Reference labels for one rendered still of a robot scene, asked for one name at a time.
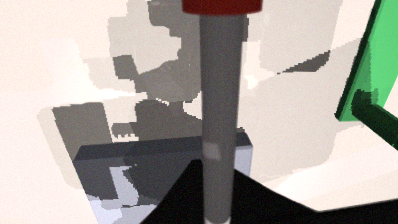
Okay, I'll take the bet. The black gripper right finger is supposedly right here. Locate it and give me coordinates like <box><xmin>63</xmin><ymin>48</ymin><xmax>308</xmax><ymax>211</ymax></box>
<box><xmin>230</xmin><ymin>169</ymin><xmax>398</xmax><ymax>224</ymax></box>

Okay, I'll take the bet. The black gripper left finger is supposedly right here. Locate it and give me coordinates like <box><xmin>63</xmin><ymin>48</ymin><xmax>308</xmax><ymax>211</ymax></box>
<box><xmin>140</xmin><ymin>159</ymin><xmax>204</xmax><ymax>224</ymax></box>

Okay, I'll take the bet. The grey cylindrical rod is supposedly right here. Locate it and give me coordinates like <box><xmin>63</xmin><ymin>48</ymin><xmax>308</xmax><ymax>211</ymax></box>
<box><xmin>182</xmin><ymin>0</ymin><xmax>263</xmax><ymax>224</ymax></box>

